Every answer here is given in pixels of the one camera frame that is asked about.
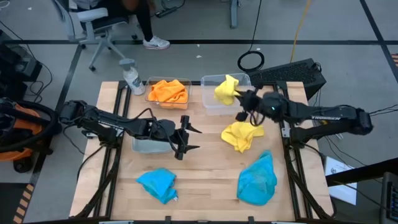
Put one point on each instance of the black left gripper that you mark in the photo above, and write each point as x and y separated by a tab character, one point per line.
168	130

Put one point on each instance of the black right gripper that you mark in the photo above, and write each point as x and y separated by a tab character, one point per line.
270	107

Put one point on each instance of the yellow microfiber towel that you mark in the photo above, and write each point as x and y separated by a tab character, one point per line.
242	133
225	90

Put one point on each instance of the small blue microfiber towel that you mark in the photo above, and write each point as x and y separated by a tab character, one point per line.
157	185

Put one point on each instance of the large blue microfiber towel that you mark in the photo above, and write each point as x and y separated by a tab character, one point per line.
258	186

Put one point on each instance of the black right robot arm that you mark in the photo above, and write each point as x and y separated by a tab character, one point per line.
326	116

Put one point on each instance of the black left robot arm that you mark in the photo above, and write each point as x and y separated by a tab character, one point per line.
109	119

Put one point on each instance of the tall clear plastic bin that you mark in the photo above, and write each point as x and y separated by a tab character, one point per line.
208	105

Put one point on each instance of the grey plastic basket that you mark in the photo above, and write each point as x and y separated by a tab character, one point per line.
149	147

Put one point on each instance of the black keyboard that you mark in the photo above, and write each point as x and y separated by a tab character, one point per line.
289	73

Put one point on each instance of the shallow clear plastic bin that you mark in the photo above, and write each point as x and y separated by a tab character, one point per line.
186	81

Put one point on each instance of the white spray bottle grey trigger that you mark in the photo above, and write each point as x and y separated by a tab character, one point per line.
133	82

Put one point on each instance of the grey desk leg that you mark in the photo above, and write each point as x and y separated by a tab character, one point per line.
234	15

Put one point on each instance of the person's white shoe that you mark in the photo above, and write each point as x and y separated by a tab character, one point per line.
157	43

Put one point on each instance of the black power strip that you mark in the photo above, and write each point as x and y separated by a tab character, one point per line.
166	12

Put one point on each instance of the white paper sheet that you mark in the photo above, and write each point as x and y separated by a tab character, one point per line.
334	166

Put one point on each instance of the person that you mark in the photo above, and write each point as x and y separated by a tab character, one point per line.
146	21

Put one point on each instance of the white office chair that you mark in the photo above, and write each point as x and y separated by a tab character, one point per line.
93	15

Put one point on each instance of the hazard striped floor mat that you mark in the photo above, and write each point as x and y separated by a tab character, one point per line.
25	199

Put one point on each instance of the orange and black vacuum cleaner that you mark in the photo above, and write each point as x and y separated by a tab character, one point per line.
12	154

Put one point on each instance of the grey control box with buttons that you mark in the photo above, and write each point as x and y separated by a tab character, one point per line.
390	199

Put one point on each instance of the black equipment stack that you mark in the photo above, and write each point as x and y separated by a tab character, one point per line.
18	65

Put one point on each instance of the black aluminium table frame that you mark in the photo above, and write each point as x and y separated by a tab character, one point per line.
281	84

